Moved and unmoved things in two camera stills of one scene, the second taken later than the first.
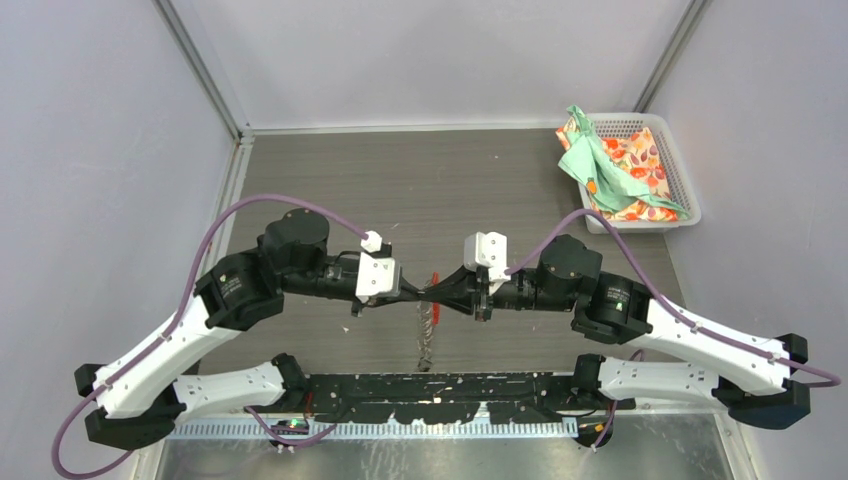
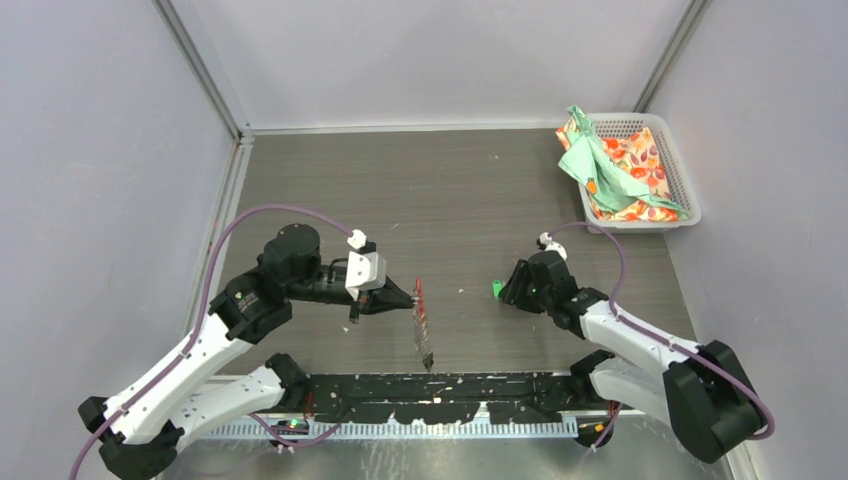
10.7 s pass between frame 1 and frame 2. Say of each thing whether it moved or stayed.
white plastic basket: stayed
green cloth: stayed
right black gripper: moved
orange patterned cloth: stayed
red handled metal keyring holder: moved
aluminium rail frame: stayed
